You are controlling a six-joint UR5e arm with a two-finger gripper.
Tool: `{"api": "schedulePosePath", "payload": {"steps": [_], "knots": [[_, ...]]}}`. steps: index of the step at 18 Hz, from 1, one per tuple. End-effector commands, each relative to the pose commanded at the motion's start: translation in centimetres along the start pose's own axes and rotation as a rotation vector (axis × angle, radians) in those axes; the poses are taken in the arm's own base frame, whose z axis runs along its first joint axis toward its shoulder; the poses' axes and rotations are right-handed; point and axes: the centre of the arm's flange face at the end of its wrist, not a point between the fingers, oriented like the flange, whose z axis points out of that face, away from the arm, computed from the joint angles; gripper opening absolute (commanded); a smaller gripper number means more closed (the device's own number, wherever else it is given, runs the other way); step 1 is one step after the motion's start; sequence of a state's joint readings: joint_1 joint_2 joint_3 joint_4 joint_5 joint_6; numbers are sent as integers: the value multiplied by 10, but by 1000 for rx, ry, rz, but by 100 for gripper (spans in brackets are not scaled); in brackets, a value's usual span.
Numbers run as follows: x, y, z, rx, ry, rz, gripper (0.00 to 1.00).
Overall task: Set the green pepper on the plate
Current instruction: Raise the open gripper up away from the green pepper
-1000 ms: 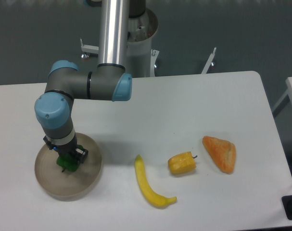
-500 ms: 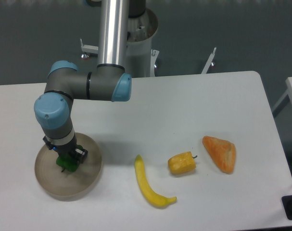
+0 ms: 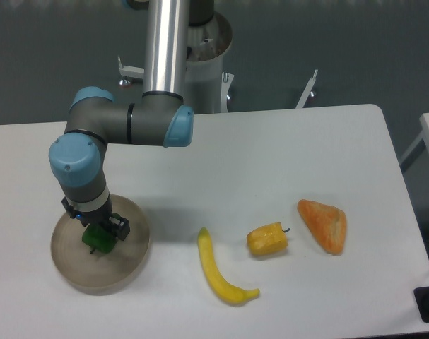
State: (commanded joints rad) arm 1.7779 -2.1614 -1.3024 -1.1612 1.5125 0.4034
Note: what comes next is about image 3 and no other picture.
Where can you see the white side table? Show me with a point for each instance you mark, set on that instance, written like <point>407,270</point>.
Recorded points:
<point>417,146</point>

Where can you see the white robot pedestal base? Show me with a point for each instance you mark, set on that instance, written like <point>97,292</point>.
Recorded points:
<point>207,85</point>

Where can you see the yellow toy banana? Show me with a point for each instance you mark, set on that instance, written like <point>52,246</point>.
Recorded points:
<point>224,290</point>

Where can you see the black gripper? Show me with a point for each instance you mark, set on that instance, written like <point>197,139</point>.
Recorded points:
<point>99,212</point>

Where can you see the yellow toy bell pepper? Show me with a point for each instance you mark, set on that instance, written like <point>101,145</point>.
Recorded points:
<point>267,239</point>

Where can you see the beige round plate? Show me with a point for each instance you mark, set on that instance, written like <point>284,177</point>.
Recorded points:
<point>98,273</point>

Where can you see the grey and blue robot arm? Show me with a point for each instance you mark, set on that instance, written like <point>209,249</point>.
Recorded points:
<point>161,118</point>

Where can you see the green toy pepper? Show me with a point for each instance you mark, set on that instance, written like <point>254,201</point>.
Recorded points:
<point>98,239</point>

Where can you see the orange toy bread wedge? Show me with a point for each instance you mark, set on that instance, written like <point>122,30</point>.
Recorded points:
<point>327,224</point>

